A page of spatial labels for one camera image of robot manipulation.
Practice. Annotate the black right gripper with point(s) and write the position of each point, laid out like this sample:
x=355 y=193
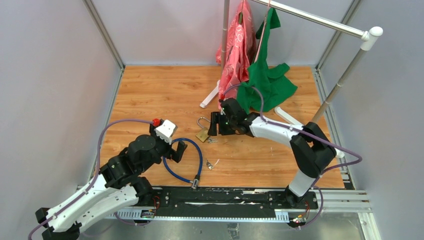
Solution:
x=216 y=118

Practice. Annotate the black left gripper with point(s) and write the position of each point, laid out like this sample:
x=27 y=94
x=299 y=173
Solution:
x=176 y=155

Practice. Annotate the brass padlock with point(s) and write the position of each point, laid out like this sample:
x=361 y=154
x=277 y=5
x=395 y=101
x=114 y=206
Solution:
x=202 y=135

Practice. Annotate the silver padlock keys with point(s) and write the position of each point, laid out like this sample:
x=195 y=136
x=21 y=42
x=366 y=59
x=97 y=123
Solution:
x=212 y=140

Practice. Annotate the small silver cable-lock keys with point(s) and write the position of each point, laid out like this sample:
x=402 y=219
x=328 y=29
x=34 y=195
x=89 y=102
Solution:
x=211 y=165

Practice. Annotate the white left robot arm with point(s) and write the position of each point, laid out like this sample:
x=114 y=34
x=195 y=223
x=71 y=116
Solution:
x=115 y=185

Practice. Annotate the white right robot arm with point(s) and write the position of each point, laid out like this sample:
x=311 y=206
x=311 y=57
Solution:
x=312 y=150

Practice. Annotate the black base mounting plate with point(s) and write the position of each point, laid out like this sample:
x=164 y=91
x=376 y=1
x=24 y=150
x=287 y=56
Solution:
x=225 y=202

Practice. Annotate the green garment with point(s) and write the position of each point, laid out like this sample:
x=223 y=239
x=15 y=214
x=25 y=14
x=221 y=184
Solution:
x=265 y=85

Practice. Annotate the pink patterned garment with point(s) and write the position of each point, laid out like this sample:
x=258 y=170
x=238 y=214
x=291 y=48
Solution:
x=240 y=51

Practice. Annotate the pink clothes hanger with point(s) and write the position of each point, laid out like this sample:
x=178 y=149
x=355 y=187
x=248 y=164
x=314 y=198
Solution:
x=261 y=53

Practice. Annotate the metal clothes rack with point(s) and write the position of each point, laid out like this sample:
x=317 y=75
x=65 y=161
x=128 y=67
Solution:
x=368 y=37

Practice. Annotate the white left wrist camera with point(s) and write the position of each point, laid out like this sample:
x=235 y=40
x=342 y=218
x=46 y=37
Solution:
x=166 y=130

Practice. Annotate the aluminium frame rail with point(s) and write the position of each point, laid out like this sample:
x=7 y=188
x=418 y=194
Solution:
x=92 y=10

